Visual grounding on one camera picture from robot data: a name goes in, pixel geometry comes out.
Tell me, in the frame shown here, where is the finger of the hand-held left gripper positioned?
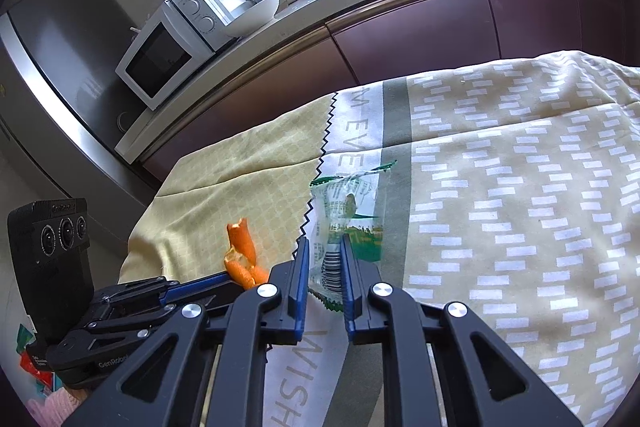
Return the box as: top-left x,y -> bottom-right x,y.
47,304 -> 186,360
91,271 -> 246,314

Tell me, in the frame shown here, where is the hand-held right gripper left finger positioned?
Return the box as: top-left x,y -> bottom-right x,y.
62,236 -> 312,427

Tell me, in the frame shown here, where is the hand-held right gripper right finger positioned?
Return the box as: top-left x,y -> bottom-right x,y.
340,234 -> 583,427

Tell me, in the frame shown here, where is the orange peel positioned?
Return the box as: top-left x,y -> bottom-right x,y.
223,217 -> 269,289

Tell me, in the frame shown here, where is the clear green printed plastic wrapper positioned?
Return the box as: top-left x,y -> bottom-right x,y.
307,161 -> 398,313

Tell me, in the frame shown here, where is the red snack bag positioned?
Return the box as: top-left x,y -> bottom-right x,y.
20,347 -> 57,389

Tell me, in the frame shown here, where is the pink cloth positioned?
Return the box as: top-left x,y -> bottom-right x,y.
25,389 -> 87,427

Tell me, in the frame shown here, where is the yellow patterned tablecloth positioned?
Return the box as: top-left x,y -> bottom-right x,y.
119,49 -> 640,427

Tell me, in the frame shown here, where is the silver refrigerator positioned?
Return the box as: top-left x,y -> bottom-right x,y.
0,0 -> 161,228

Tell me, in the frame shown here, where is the white microwave oven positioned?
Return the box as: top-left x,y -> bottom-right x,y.
116,0 -> 251,110

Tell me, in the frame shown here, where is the purple kitchen cabinet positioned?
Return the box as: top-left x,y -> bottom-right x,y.
142,0 -> 631,182

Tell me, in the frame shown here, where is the white bowl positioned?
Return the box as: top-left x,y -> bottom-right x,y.
227,0 -> 280,38

